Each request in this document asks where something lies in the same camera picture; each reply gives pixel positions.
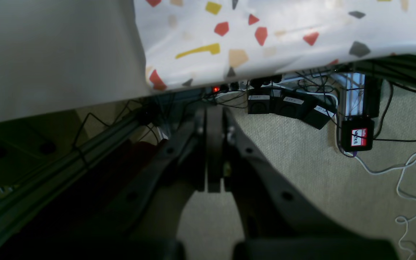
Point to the black box with red label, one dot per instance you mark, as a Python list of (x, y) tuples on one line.
[(357, 135)]

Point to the black power strip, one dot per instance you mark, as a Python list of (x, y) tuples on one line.
[(312, 83)]

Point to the aluminium table frame rail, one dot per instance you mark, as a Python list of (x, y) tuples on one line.
[(20, 203)]

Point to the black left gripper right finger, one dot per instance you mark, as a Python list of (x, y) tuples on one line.
[(279, 223)]

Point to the terrazzo patterned white tablecloth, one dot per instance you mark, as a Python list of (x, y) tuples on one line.
[(198, 43)]

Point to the black power adapter brick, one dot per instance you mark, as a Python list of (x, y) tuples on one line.
[(258, 103)]

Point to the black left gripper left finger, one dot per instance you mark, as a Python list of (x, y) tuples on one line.
[(111, 212)]

